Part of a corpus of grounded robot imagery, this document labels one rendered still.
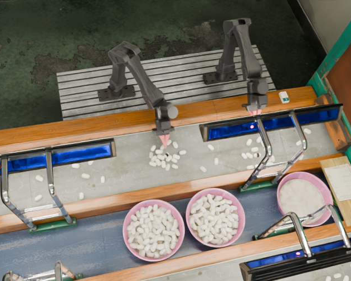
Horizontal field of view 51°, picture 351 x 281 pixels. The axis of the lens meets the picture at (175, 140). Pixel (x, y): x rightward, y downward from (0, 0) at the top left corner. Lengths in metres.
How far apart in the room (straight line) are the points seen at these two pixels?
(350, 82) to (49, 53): 2.20
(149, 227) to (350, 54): 1.22
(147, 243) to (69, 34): 2.08
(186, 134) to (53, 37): 1.75
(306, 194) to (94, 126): 1.07
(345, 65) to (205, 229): 1.03
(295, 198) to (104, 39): 2.05
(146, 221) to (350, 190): 0.97
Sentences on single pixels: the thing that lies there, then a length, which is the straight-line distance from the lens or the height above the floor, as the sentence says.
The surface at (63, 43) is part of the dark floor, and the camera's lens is 3.19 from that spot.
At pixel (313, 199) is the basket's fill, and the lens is 1.90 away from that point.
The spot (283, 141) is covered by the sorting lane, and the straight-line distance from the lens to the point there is 1.95.
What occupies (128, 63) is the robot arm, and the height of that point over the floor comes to 1.08.
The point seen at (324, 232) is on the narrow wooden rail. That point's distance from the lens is 1.82.
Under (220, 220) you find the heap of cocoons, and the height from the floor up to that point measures 0.73.
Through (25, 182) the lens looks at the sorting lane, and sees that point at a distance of 1.79.
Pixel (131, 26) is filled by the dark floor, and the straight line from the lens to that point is 3.28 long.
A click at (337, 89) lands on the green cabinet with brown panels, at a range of 2.03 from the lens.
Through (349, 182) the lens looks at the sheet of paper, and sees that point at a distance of 1.95.
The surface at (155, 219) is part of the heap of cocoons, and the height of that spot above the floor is 0.74.
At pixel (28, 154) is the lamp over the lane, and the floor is 1.11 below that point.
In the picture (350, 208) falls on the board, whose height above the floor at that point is 0.78.
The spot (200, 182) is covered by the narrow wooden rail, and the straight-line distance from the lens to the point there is 1.71.
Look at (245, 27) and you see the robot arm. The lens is 1.81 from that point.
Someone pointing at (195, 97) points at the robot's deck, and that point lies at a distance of 2.04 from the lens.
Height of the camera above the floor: 2.35
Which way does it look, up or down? 62 degrees down
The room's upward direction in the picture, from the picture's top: 12 degrees clockwise
